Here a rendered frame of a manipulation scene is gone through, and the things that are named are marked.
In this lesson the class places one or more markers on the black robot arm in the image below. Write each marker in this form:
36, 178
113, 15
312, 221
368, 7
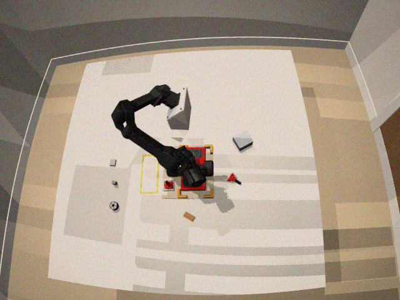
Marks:
168, 157

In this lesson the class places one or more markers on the brown rectangular block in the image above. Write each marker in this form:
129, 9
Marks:
189, 216

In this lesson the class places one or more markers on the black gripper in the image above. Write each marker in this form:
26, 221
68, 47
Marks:
207, 169

